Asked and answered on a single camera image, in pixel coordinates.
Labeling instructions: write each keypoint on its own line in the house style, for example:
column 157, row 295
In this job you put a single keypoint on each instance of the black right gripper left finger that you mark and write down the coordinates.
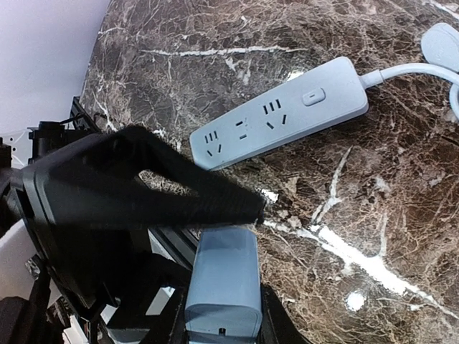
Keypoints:
column 169, row 327

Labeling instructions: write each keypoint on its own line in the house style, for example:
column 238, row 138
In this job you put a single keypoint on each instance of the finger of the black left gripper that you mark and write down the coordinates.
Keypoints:
column 183, row 194

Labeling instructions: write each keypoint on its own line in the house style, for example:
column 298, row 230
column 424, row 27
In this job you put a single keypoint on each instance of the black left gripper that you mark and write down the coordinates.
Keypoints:
column 81, row 220

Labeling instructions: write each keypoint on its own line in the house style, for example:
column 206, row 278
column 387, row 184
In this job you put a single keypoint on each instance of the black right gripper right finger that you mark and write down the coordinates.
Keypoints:
column 277, row 327

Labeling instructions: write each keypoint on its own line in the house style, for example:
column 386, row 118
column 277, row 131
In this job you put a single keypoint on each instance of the blue usb charger plug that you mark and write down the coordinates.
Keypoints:
column 223, row 302

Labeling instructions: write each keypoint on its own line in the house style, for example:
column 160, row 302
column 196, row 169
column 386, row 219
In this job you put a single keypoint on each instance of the light blue power strip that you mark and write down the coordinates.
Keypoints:
column 318, row 99

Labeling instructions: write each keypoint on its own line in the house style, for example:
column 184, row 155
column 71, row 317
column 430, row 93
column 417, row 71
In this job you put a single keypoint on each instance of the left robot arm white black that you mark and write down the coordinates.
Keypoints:
column 27, row 286

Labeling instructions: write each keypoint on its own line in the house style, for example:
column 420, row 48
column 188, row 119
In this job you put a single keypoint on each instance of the black front rail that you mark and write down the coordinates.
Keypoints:
column 180, row 246

